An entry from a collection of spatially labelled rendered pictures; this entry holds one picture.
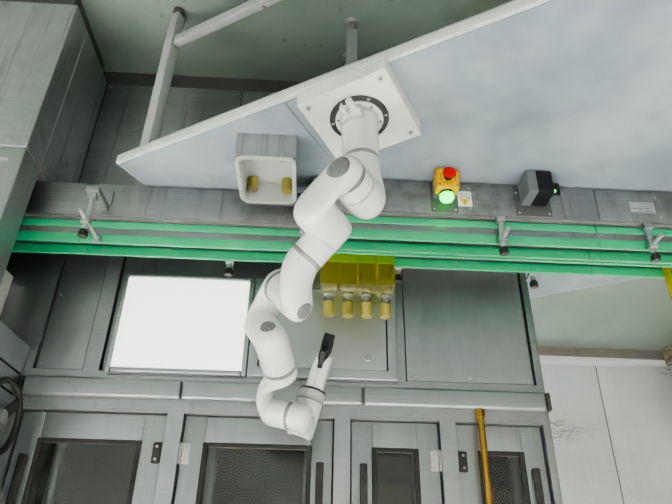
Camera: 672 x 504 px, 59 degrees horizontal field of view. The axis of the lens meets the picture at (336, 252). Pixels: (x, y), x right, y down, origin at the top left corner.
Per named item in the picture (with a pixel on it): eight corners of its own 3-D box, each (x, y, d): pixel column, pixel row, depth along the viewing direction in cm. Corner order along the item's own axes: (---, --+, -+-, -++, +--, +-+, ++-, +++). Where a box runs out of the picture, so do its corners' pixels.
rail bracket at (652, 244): (637, 225, 186) (647, 262, 179) (649, 212, 180) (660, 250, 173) (649, 225, 186) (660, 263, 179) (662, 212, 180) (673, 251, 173)
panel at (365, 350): (127, 276, 200) (106, 374, 183) (125, 272, 197) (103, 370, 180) (393, 286, 203) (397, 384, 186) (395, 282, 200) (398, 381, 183)
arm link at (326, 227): (307, 255, 147) (269, 220, 135) (371, 184, 148) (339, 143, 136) (328, 273, 140) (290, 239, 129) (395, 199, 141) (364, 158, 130)
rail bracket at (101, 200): (101, 194, 192) (85, 254, 181) (85, 161, 178) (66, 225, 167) (116, 195, 193) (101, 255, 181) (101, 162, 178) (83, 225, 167)
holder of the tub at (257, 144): (245, 189, 194) (243, 208, 190) (237, 132, 171) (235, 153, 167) (297, 191, 195) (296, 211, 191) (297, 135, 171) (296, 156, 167)
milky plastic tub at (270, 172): (243, 180, 190) (240, 202, 185) (236, 133, 170) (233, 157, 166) (297, 182, 190) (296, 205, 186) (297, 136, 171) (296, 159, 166)
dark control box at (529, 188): (516, 184, 189) (520, 205, 185) (525, 168, 182) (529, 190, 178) (542, 185, 189) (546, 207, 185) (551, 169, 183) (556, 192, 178)
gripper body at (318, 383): (323, 404, 172) (333, 368, 177) (325, 394, 163) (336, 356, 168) (298, 396, 172) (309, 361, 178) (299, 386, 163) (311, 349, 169)
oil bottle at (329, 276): (321, 240, 196) (319, 298, 186) (322, 231, 192) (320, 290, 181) (338, 241, 197) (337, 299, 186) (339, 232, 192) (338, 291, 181)
